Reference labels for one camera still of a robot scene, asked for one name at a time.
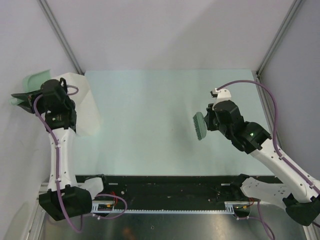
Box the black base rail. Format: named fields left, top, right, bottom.
left=93, top=174, right=260, bottom=210

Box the white translucent waste bin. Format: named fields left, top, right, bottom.
left=56, top=72, right=102, bottom=137

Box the grey slotted cable duct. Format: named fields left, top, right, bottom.
left=91, top=201, right=252, bottom=215

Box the green hand brush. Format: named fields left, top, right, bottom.
left=192, top=112, right=207, bottom=141

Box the left aluminium frame post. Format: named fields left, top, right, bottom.
left=36, top=0, right=85, bottom=75

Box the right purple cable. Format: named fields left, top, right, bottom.
left=216, top=79, right=320, bottom=237

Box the green plastic dustpan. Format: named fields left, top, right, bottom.
left=22, top=69, right=52, bottom=93

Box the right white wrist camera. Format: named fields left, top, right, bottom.
left=210, top=88, right=232, bottom=110

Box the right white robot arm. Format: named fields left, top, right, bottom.
left=193, top=100, right=320, bottom=226

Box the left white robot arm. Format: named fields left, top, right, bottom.
left=12, top=77, right=111, bottom=221

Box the right aluminium frame post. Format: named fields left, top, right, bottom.
left=256, top=0, right=305, bottom=76

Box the aluminium frame post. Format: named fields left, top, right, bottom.
left=256, top=0, right=305, bottom=76
left=36, top=0, right=85, bottom=75

